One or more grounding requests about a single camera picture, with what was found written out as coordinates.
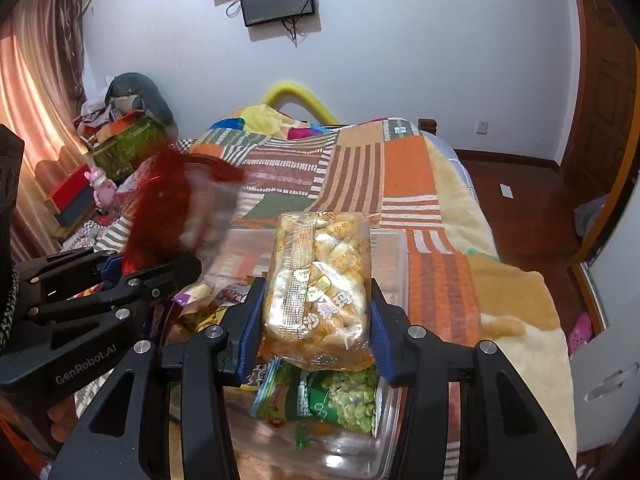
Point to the colourful quilt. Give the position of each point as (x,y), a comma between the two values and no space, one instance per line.
(270,122)

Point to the white paper sheet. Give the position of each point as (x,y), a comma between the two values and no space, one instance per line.
(507,191)

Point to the red box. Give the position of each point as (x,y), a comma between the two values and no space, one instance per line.
(70,187)

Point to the dark blue box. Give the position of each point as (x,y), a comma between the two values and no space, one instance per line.
(77,212)

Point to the pale snack packet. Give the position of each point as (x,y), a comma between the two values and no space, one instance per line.
(202,292)

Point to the clear orange pastry packet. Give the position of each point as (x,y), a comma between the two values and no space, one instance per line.
(320,285)

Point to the white wall socket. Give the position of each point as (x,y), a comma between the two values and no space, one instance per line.
(482,127)

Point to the person's left hand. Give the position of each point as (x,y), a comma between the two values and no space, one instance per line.
(62,420)

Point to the yellow foam tube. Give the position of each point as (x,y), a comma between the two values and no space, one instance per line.
(300,95)

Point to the wooden door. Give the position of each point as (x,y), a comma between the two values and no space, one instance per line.
(600,110)

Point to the yellow snack packet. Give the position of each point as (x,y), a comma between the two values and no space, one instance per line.
(200,317)

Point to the pile of clothes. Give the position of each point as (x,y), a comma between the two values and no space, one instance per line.
(95,117)

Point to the pink plush toy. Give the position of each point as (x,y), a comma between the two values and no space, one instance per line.
(102,187)

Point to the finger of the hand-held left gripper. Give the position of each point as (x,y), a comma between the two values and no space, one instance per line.
(150,285)
(65,272)

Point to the clear plastic container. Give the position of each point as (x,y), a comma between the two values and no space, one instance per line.
(390,260)

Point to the pink brown curtain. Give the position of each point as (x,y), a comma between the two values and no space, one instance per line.
(35,110)

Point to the green box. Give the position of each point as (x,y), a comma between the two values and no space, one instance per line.
(130,145)

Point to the green pea packet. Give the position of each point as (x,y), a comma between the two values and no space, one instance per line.
(340,395)

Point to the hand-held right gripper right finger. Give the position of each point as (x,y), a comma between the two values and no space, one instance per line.
(382,340)

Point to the white cabinet with stickers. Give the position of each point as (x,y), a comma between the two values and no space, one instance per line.
(610,395)

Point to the red snack bag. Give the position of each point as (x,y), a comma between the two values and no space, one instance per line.
(160,210)

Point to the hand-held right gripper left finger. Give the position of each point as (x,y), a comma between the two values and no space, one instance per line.
(252,330)

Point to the pink slipper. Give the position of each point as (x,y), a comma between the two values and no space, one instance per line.
(580,332)

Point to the wooden bedpost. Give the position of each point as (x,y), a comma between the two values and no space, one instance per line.
(427,126)

